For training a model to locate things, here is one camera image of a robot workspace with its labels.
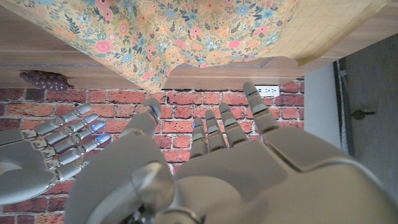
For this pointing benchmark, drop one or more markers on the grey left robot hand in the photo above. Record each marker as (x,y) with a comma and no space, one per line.
(248,180)

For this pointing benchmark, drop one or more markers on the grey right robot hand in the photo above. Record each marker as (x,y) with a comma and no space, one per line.
(25,161)

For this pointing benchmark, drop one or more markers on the floral kraft wrapping paper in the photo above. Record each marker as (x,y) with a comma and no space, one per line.
(155,31)

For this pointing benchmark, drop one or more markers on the brown pinecone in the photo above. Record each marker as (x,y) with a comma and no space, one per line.
(46,81)

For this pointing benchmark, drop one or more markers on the white power strip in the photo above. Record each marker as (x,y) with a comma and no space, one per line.
(267,91)

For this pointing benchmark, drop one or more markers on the red brick printed backdrop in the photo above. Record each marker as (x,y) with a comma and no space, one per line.
(186,102)

